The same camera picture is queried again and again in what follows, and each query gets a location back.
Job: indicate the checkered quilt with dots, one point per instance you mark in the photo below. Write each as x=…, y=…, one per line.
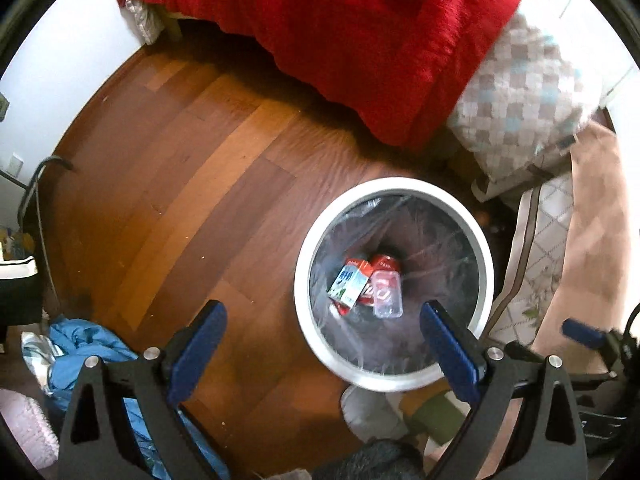
x=525, y=100

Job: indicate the pink fluffy cloth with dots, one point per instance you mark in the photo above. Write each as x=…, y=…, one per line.
x=25, y=425

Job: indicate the white patterned cloth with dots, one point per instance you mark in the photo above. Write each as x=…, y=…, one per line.
x=35, y=355

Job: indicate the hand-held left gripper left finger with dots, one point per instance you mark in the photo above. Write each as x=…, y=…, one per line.
x=197, y=350

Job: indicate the white lattice pattern mat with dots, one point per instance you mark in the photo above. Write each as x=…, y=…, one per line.
x=545, y=240

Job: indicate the green box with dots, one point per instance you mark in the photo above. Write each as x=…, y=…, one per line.
x=440, y=412

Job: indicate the dark fuzzy cloth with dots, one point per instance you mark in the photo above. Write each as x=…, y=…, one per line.
x=375, y=462

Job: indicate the white wall outlet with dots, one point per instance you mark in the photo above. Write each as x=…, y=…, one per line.
x=12, y=165

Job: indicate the beige rug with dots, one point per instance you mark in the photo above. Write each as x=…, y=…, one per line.
x=595, y=240

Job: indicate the plastic wrapped mattress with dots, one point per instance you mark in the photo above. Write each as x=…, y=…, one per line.
x=142, y=20

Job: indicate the clear plastic bin liner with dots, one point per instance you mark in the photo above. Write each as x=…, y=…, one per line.
x=430, y=240

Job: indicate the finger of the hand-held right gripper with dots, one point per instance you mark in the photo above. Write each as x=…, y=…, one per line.
x=582, y=332

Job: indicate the clear plastic container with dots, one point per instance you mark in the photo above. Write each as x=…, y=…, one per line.
x=387, y=296

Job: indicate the blue white milk carton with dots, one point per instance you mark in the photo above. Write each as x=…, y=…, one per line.
x=347, y=282

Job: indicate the wooden bed leg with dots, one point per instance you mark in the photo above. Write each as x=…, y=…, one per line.
x=174, y=25

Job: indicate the blue cloth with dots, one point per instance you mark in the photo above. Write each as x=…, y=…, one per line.
x=80, y=350

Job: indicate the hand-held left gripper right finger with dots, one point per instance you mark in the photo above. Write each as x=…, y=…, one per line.
x=450, y=355

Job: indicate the black bag with white stripe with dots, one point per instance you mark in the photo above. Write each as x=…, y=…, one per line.
x=15, y=290

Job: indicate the white round trash bin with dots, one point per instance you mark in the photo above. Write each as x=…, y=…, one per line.
x=306, y=310

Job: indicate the red drink can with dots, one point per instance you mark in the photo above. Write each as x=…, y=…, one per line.
x=385, y=262

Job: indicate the red blanket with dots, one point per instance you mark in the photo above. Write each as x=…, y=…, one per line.
x=360, y=35

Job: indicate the white crumpled paper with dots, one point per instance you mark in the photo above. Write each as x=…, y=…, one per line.
x=370, y=410

